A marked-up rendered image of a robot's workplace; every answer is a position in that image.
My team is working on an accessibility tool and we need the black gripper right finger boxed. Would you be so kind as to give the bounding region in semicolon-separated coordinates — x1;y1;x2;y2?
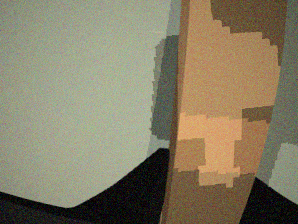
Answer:
239;177;298;224

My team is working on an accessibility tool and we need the long wooden rail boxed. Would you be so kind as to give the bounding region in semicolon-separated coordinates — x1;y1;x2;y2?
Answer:
160;0;287;224

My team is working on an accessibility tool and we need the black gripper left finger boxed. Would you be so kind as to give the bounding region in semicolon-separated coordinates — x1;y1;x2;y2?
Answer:
0;148;169;224

